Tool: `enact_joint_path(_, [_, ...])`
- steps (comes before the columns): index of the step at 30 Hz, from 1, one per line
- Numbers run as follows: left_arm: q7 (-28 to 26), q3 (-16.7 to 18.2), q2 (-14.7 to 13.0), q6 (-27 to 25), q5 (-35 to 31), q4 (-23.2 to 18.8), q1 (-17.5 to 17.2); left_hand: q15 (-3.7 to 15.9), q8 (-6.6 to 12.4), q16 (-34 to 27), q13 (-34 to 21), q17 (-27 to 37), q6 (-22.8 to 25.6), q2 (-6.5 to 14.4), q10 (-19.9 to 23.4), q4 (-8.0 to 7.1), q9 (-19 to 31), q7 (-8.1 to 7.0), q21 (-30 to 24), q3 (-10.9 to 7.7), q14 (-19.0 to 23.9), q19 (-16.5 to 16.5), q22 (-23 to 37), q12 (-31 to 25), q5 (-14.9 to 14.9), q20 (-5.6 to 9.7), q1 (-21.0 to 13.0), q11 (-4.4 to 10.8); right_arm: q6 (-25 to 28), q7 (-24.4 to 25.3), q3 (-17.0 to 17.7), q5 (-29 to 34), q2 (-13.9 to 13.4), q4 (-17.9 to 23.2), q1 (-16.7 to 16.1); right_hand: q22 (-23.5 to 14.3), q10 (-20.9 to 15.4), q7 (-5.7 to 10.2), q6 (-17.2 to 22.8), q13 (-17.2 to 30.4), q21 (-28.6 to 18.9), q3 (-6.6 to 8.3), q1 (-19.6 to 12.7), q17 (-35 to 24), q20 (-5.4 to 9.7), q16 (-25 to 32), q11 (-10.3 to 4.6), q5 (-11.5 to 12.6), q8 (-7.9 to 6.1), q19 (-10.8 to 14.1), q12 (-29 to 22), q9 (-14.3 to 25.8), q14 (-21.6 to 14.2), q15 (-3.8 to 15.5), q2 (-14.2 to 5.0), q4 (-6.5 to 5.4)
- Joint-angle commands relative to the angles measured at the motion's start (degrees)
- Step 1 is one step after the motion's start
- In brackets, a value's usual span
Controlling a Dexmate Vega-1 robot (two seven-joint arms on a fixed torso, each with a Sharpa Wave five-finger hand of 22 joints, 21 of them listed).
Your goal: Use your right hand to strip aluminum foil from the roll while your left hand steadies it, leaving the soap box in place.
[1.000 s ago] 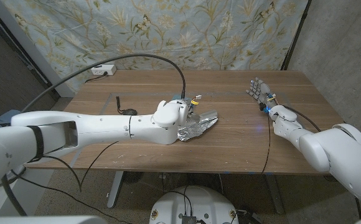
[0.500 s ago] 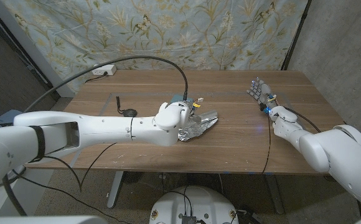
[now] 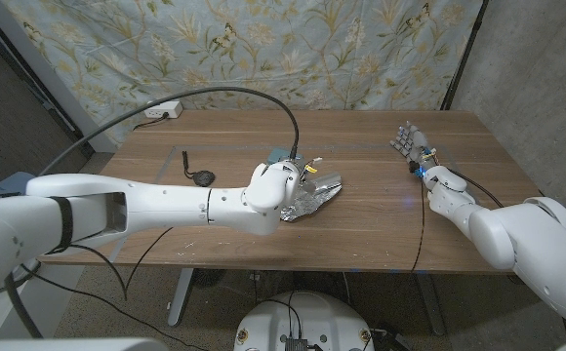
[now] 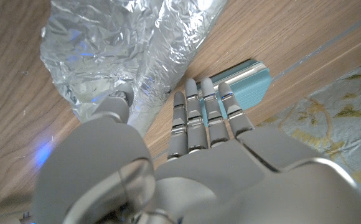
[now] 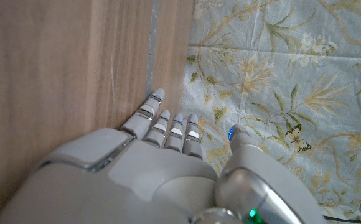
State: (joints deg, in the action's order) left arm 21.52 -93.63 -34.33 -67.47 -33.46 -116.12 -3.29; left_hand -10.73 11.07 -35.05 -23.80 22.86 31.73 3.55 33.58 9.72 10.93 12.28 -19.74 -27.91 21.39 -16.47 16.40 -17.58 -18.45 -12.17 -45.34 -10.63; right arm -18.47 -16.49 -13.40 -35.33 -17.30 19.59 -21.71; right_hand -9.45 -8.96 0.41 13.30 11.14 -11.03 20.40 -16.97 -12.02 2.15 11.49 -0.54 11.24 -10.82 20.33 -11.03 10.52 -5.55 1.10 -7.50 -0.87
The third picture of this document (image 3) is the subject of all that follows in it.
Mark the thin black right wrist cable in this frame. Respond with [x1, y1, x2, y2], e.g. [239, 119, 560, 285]
[409, 170, 426, 273]

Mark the thin black left wrist cable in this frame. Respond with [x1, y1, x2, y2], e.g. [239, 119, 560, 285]
[19, 226, 211, 351]

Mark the black puck with cord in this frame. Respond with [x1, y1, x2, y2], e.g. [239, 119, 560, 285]
[181, 149, 217, 188]

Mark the black backdrop stand pole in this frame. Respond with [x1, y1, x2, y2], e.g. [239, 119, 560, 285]
[441, 0, 489, 111]

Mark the white power strip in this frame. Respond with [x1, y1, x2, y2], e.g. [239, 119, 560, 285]
[141, 99, 183, 120]

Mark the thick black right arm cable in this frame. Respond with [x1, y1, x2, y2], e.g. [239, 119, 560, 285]
[446, 167, 506, 210]

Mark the aluminum foil roll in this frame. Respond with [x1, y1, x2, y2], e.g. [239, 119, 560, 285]
[278, 171, 344, 223]

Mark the floral printed backdrop cloth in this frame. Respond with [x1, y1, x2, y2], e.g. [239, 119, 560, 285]
[0, 0, 485, 147]

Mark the blue plastic bin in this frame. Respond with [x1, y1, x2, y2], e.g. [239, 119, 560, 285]
[0, 170, 38, 202]

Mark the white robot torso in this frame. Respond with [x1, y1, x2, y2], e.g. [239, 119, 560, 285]
[232, 291, 376, 351]

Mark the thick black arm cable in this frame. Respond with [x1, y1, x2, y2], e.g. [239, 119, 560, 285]
[3, 86, 301, 340]
[446, 167, 506, 210]

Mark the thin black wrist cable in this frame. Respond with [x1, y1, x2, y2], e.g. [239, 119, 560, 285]
[409, 170, 426, 273]
[19, 226, 211, 351]

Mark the black power strip cord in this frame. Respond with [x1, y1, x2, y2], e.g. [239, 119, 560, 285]
[133, 112, 170, 132]

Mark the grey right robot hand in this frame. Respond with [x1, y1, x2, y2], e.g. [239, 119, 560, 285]
[389, 121, 438, 170]

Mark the grey metal table leg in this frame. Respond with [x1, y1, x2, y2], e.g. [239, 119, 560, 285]
[414, 272, 448, 336]
[167, 267, 196, 327]

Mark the teal soap box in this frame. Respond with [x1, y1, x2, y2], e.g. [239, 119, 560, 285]
[266, 148, 306, 167]

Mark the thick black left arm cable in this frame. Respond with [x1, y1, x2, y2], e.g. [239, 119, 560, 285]
[3, 86, 301, 340]

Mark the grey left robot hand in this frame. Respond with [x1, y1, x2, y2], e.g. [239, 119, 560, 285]
[299, 170, 319, 195]

